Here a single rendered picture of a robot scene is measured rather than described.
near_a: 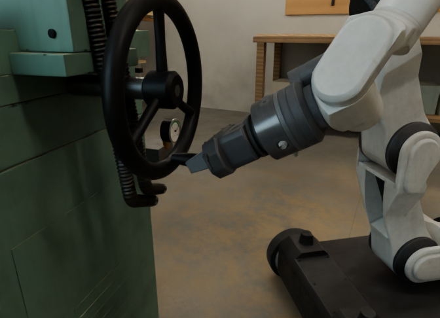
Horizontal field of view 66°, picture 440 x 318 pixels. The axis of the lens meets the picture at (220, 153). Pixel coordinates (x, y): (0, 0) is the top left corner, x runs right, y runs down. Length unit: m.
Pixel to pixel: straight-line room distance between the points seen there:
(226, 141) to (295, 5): 3.33
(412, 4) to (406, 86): 0.45
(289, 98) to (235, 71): 3.56
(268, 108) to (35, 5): 0.34
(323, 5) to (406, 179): 2.91
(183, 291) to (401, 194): 0.82
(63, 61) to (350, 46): 0.36
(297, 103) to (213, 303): 0.97
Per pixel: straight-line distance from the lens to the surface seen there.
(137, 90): 0.56
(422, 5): 0.49
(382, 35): 0.43
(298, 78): 0.48
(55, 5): 0.53
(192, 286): 1.36
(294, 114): 0.43
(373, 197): 1.10
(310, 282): 1.11
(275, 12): 3.82
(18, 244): 0.62
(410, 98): 0.92
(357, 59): 0.42
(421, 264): 1.12
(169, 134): 0.84
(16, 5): 0.58
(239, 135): 0.46
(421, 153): 0.93
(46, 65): 0.52
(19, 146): 0.58
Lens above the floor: 0.90
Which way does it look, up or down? 20 degrees down
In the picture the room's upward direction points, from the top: straight up
